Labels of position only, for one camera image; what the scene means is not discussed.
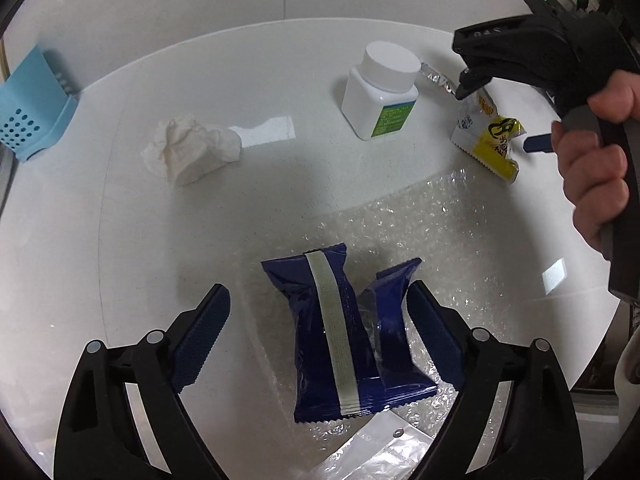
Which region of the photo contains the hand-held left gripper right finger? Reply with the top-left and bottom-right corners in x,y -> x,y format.
406,280 -> 586,480

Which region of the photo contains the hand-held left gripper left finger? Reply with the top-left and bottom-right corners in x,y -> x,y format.
52,282 -> 233,480

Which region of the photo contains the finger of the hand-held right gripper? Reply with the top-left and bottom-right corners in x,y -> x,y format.
451,12 -> 572,102
522,134 -> 555,155

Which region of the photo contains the yellow snack wrapper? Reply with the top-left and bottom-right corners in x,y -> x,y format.
419,62 -> 528,183

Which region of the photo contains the clear bubble wrap sheet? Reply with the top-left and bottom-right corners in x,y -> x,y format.
235,166 -> 566,480

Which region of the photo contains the dark blue snack packet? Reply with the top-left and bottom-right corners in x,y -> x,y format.
260,243 -> 438,423

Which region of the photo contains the white plastic pouch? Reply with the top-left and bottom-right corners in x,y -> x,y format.
310,407 -> 436,480

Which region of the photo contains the white pill bottle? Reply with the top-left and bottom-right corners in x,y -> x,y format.
341,41 -> 422,140

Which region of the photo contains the white tissue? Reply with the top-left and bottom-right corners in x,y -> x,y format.
141,115 -> 243,186

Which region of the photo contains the person's right hand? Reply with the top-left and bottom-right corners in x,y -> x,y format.
551,71 -> 640,252

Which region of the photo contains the blue utensil holder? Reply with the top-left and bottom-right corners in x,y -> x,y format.
0,45 -> 78,162

